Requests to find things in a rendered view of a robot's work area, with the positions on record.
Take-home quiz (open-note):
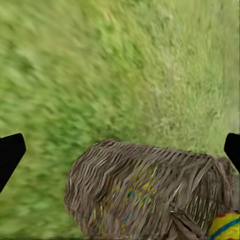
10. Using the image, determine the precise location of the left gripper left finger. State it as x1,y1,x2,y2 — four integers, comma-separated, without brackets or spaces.
0,133,26,193

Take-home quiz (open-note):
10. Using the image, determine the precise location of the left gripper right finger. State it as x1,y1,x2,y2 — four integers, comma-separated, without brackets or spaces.
224,132,240,173

